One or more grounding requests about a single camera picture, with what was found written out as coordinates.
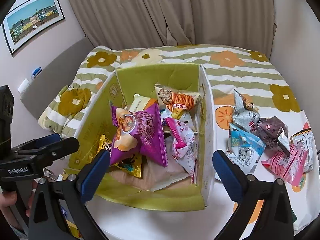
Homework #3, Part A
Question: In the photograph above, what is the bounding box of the blue white snack bag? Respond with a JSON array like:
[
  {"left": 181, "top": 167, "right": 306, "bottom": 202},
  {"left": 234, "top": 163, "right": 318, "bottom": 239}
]
[{"left": 226, "top": 124, "right": 266, "bottom": 174}]

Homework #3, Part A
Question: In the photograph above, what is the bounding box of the dark purple snack bag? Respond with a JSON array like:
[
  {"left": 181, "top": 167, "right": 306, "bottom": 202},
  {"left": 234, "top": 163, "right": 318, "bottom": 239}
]
[{"left": 257, "top": 116, "right": 290, "bottom": 157}]

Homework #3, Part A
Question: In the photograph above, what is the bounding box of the grey cartoon snack bag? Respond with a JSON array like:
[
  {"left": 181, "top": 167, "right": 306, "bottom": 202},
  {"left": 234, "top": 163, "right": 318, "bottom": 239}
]
[{"left": 232, "top": 90, "right": 261, "bottom": 135}]

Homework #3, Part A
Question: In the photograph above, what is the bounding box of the cream orange snack packet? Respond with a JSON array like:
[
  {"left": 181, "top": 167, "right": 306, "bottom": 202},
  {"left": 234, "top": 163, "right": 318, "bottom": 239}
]
[{"left": 128, "top": 94, "right": 158, "bottom": 113}]

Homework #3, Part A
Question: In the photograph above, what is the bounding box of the beige orange tiger snack bag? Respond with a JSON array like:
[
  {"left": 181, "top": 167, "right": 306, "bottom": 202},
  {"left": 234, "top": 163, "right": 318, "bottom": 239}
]
[{"left": 155, "top": 84, "right": 200, "bottom": 119}]

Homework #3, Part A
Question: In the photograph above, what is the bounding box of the person left hand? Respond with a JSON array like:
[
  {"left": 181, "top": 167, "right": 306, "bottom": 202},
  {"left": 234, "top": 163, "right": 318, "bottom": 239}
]
[{"left": 0, "top": 179, "right": 38, "bottom": 230}]

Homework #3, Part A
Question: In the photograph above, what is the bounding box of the yellow snack packet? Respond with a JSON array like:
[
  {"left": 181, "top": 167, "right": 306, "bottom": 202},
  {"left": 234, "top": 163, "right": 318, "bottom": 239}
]
[{"left": 88, "top": 134, "right": 143, "bottom": 178}]

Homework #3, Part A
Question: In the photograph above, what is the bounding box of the pink white snack packet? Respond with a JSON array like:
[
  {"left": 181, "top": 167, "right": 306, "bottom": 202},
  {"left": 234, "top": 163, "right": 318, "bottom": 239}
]
[{"left": 165, "top": 117, "right": 197, "bottom": 182}]

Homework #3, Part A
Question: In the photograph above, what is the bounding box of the grey headboard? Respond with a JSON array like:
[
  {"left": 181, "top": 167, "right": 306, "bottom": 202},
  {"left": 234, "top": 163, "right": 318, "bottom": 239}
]
[{"left": 21, "top": 37, "right": 94, "bottom": 119}]

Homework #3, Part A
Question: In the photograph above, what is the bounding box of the purple chip bag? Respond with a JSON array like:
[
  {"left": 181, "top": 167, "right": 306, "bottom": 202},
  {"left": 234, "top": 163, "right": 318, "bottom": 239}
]
[{"left": 110, "top": 103, "right": 168, "bottom": 167}]

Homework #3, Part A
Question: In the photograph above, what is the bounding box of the white striped snack packet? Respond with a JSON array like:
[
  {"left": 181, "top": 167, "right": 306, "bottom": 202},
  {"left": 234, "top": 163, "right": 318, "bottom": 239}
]
[{"left": 290, "top": 128, "right": 315, "bottom": 173}]

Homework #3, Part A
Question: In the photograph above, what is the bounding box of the green cardboard box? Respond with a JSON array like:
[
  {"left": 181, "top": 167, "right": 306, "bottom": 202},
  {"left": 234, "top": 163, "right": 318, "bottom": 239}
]
[{"left": 65, "top": 63, "right": 216, "bottom": 212}]

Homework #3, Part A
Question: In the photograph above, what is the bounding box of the floral striped quilt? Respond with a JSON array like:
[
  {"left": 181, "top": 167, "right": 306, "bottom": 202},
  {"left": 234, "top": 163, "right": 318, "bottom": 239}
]
[{"left": 38, "top": 44, "right": 300, "bottom": 137}]

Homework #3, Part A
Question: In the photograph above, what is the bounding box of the framed town picture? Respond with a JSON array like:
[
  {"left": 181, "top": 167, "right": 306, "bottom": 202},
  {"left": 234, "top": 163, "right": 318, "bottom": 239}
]
[{"left": 2, "top": 0, "right": 65, "bottom": 55}]

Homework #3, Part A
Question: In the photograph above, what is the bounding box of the beige curtain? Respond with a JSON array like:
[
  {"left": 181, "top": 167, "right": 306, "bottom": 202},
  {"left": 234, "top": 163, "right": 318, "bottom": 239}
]
[{"left": 69, "top": 0, "right": 276, "bottom": 56}]

